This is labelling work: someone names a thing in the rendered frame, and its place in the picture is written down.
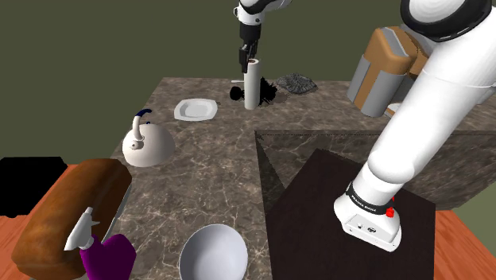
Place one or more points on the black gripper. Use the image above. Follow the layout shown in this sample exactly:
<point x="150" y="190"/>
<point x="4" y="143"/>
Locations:
<point x="248" y="33"/>

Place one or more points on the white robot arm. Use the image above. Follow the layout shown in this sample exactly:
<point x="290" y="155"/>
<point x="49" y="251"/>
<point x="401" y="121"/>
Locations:
<point x="438" y="97"/>

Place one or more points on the white paper towel roll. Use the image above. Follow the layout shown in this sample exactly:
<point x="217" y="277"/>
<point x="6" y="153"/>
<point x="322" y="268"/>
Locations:
<point x="252" y="87"/>

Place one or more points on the black spiky object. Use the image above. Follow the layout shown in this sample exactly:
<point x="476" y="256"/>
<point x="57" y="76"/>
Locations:
<point x="268" y="91"/>

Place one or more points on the grey crumpled cloth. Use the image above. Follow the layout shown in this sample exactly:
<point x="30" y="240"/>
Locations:
<point x="296" y="83"/>

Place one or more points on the white square plate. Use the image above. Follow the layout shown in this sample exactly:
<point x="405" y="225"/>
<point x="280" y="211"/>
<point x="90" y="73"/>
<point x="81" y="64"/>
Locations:
<point x="195" y="109"/>

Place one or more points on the brown and grey appliance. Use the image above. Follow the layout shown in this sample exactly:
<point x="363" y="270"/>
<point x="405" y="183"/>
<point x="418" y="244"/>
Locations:
<point x="381" y="70"/>

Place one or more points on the dark robot stand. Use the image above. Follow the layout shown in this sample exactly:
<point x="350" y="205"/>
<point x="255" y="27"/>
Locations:
<point x="310" y="217"/>

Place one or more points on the white round bowl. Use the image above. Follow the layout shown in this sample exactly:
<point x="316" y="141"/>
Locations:
<point x="215" y="254"/>

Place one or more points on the brown bread loaf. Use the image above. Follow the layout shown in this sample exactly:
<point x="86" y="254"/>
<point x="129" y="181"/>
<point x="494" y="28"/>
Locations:
<point x="66" y="201"/>

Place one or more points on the purple spray bottle white trigger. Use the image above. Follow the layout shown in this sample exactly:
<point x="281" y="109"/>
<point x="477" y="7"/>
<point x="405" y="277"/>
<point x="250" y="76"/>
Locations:
<point x="108" y="258"/>

